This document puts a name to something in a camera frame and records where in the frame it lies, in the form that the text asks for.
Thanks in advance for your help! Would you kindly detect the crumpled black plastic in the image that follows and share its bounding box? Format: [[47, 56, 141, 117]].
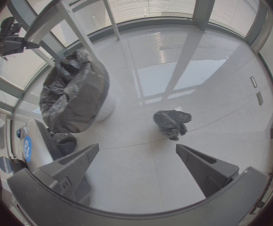
[[153, 110, 191, 141]]

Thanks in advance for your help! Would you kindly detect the window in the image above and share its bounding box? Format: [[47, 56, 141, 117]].
[[0, 0, 273, 117]]

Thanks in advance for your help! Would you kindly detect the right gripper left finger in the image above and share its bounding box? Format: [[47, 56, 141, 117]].
[[34, 143, 99, 199]]

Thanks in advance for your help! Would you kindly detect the white chair with dark seat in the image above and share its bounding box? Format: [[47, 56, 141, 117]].
[[24, 0, 121, 63]]

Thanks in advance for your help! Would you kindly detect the white trash bin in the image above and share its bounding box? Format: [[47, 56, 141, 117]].
[[89, 56, 116, 122]]

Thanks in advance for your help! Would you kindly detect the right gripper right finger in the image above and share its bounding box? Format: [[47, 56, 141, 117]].
[[176, 144, 240, 199]]

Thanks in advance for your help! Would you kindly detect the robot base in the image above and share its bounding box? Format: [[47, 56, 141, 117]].
[[0, 81, 92, 226]]

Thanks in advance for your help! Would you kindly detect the black plastic bag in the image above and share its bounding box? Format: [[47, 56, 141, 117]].
[[39, 49, 110, 134]]

